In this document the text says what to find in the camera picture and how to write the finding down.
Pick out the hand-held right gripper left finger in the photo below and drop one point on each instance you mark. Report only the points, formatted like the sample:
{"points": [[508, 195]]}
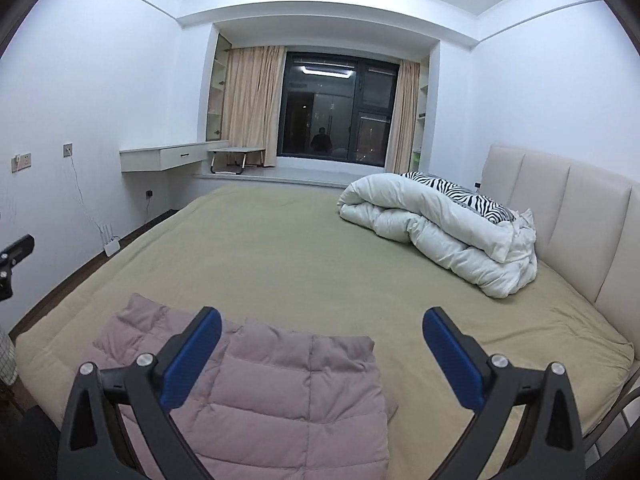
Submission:
{"points": [[192, 360]]}

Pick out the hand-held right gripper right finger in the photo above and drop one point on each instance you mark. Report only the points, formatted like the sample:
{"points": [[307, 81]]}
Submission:
{"points": [[452, 360]]}

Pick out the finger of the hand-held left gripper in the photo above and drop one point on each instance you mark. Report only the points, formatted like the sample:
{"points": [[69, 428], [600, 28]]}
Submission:
{"points": [[17, 249]]}

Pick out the mauve hooded padded coat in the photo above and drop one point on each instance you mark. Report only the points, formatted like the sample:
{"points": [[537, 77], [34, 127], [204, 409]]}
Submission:
{"points": [[280, 400]]}

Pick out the white router with antennas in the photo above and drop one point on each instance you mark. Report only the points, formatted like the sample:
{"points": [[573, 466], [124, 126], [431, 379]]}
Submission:
{"points": [[112, 246]]}

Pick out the white grid-pattern cloth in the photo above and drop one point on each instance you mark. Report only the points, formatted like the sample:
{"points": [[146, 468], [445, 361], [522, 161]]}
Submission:
{"points": [[7, 357]]}

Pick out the bed with olive sheet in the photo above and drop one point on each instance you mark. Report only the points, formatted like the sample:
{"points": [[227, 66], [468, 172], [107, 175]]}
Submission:
{"points": [[280, 250]]}

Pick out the white folded duvet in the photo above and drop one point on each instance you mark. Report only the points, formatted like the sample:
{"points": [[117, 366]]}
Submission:
{"points": [[425, 210]]}

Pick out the zebra print pillow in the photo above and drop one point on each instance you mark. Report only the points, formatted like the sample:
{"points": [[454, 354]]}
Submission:
{"points": [[470, 195]]}

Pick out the beige padded headboard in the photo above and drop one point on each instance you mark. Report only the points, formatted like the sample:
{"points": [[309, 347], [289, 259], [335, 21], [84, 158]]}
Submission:
{"points": [[575, 210]]}

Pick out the green box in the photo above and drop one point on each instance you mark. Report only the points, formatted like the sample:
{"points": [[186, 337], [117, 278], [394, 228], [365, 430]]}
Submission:
{"points": [[416, 162]]}

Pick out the small folding lap table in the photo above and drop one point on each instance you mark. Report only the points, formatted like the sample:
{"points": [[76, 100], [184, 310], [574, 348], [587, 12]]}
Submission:
{"points": [[235, 151]]}

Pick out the beige curtain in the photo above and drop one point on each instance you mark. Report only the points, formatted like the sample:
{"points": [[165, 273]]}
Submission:
{"points": [[405, 115], [252, 105]]}

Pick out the tall open shelf cabinet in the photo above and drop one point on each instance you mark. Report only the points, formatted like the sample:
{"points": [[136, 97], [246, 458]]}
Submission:
{"points": [[217, 95]]}

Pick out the dark framed window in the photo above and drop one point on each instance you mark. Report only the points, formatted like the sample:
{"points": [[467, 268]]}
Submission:
{"points": [[335, 110]]}

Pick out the wall power socket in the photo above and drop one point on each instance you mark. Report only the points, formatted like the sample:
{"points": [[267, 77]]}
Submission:
{"points": [[68, 150]]}

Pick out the white wall-mounted desk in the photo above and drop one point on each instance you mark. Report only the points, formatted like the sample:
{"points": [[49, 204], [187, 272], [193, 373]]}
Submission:
{"points": [[160, 157]]}

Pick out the white open wall shelves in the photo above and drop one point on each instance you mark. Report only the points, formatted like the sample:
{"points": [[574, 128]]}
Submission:
{"points": [[421, 110]]}

